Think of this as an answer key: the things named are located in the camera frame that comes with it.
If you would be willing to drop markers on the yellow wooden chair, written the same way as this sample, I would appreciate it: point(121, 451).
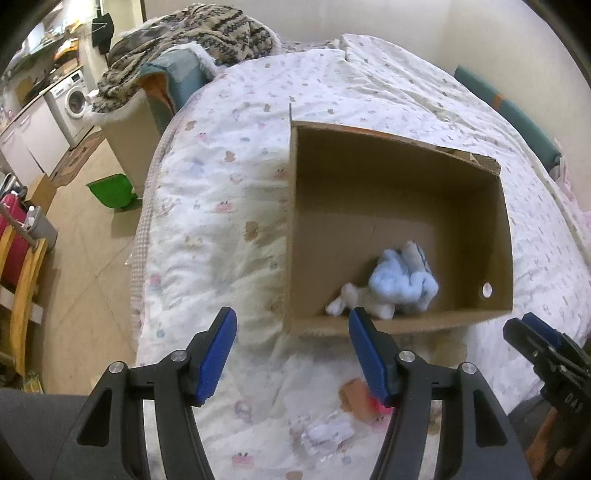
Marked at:
point(22, 307)

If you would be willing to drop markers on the teal orange cushion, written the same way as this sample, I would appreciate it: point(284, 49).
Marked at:
point(169, 81)

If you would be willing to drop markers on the green plastic dustpan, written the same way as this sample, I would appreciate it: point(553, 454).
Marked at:
point(115, 192)

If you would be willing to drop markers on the white washing machine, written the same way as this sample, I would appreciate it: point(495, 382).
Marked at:
point(68, 101)

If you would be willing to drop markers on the clear plastic packet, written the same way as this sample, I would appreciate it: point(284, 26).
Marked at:
point(324, 436)

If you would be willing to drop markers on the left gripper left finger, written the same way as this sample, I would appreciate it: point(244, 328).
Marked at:
point(107, 438)

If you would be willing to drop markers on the knitted patterned blanket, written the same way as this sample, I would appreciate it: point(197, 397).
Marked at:
point(218, 35)

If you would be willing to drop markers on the brown cardboard box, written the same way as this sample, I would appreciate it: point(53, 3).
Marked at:
point(354, 193)

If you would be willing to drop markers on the light blue plush whale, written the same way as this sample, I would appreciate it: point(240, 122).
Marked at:
point(402, 280)

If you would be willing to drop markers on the white patterned bed quilt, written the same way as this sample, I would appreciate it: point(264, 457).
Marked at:
point(214, 233)

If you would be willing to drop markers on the teal pillow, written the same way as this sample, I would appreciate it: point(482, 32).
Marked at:
point(546, 151)

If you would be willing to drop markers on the pink rubber duck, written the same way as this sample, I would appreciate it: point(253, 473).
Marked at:
point(356, 399)

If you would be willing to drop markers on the grey trousers leg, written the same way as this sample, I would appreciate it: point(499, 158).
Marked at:
point(34, 427)

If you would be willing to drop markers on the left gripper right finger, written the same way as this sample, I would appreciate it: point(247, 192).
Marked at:
point(477, 440)

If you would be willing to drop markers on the white kitchen cabinet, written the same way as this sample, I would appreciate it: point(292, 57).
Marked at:
point(33, 144)

